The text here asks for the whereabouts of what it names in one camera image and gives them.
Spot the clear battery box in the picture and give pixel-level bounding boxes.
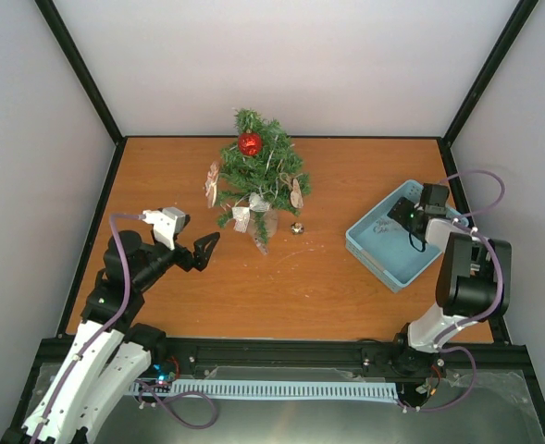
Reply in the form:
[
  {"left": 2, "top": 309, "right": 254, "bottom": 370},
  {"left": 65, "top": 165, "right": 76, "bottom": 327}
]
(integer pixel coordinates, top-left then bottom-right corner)
[{"left": 254, "top": 236, "right": 268, "bottom": 255}]

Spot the fairy light string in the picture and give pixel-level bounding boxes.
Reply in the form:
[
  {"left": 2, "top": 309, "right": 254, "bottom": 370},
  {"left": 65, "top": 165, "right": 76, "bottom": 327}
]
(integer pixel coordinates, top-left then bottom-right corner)
[{"left": 216, "top": 131, "right": 305, "bottom": 223}]

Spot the small circuit board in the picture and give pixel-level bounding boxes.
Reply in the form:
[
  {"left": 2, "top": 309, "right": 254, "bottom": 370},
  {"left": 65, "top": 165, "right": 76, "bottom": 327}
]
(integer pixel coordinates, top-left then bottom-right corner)
[{"left": 140, "top": 360, "right": 180, "bottom": 394}]

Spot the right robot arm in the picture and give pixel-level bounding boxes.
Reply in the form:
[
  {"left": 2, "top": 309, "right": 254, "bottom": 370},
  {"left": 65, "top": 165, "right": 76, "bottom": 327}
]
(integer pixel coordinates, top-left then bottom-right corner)
[{"left": 389, "top": 183, "right": 513, "bottom": 376}]

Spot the light blue plastic basket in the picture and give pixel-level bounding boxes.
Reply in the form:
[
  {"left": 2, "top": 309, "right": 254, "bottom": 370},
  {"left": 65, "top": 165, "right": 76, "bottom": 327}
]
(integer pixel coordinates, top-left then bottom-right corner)
[{"left": 345, "top": 179, "right": 467, "bottom": 293}]

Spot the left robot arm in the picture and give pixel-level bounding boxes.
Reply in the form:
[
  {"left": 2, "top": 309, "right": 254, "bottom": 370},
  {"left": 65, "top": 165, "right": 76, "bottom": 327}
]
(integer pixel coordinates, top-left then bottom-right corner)
[{"left": 1, "top": 230, "right": 220, "bottom": 443}]

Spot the light blue cable duct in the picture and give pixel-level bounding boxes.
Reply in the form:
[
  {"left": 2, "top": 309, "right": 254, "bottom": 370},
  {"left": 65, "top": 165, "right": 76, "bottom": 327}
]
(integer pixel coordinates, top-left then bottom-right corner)
[{"left": 154, "top": 379, "right": 398, "bottom": 403}]

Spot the frame post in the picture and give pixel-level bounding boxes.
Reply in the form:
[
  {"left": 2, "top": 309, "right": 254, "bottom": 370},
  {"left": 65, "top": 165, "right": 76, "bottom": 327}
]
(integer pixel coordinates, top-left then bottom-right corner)
[
  {"left": 34, "top": 0, "right": 124, "bottom": 145},
  {"left": 442, "top": 0, "right": 539, "bottom": 148}
]

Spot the white mesh bow ornament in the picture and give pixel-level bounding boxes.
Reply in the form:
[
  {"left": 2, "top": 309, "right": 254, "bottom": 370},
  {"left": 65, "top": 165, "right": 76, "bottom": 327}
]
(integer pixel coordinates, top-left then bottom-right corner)
[{"left": 231, "top": 192, "right": 271, "bottom": 233}]

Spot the gold disco ball ornament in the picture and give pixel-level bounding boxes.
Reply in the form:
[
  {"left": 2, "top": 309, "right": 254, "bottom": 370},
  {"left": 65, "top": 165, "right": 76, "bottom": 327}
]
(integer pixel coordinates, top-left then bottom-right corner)
[{"left": 291, "top": 222, "right": 304, "bottom": 234}]

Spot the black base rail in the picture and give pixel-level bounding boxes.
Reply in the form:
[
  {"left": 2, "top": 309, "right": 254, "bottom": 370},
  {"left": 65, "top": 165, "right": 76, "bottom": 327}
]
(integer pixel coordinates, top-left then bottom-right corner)
[{"left": 32, "top": 336, "right": 535, "bottom": 381}]

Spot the silver script word ornament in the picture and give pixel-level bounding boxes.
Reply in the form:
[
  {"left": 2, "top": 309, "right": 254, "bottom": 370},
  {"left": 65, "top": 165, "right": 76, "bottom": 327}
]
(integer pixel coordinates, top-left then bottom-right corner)
[{"left": 373, "top": 217, "right": 401, "bottom": 234}]

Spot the small green christmas tree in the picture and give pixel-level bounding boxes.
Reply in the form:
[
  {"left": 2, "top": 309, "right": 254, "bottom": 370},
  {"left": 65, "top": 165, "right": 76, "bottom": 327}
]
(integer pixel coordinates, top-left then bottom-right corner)
[{"left": 213, "top": 108, "right": 311, "bottom": 245}]

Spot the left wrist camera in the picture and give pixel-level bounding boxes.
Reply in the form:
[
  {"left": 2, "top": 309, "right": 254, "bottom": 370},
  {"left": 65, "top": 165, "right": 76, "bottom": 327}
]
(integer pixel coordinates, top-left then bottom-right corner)
[{"left": 142, "top": 206, "right": 191, "bottom": 251}]

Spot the right back frame post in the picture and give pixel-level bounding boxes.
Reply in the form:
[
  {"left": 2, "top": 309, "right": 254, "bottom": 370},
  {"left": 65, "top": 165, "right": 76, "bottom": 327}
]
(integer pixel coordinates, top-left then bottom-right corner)
[{"left": 442, "top": 0, "right": 539, "bottom": 148}]

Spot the left back frame post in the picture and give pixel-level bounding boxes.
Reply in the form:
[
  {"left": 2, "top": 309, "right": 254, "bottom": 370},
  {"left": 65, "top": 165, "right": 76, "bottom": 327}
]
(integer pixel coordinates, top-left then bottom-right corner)
[{"left": 34, "top": 0, "right": 124, "bottom": 145}]

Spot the red bauble ornament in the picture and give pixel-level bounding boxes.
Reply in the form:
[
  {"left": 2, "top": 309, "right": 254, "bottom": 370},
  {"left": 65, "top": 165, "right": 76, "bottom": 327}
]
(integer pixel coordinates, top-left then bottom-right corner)
[{"left": 237, "top": 132, "right": 263, "bottom": 156}]

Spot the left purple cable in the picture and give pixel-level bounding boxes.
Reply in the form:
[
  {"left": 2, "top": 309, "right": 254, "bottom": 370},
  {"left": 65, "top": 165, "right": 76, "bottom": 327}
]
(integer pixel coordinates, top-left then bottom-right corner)
[{"left": 26, "top": 212, "right": 146, "bottom": 444}]

